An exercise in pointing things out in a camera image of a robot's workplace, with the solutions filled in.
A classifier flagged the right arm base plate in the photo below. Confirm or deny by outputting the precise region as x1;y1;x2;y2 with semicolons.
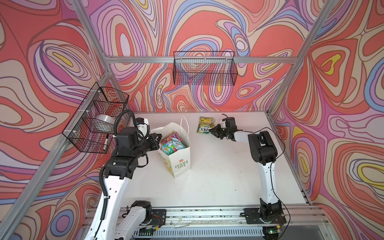
240;208;287;225

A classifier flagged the illustrated paper gift bag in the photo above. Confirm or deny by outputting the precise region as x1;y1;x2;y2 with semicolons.
151;117;191;179

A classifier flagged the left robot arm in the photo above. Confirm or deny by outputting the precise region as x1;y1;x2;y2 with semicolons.
85;110;162;240

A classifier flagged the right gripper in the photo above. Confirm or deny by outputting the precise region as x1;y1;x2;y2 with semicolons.
209;123;230;139

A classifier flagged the white tape roll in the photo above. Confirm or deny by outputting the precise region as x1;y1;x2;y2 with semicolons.
95;114;116;126

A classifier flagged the black wire basket back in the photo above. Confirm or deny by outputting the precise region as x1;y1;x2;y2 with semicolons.
173;50;238;86

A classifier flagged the black wire basket left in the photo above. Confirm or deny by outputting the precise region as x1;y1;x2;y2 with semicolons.
62;83;129;154

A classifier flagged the marker pen in basket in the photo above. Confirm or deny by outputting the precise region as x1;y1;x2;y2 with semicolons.
103;134;109;151

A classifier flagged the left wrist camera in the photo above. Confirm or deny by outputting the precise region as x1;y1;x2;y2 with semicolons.
135;118;150;139

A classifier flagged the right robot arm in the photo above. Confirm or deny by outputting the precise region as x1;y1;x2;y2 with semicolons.
209;117;287;225

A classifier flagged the green Fox's bag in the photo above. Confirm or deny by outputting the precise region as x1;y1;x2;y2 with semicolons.
197;117;215;134

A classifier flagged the purple Fox's berries bag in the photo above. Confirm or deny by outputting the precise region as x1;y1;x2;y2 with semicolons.
161;132;181;145

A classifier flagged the teal Fox's mint blossom bag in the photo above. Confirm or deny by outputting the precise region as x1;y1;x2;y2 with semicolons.
161;141;186;156

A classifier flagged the black wire basket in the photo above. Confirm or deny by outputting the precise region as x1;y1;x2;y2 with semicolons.
173;50;238;86
62;83;129;154

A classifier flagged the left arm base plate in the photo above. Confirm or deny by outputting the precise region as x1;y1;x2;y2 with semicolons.
139;209;167;233

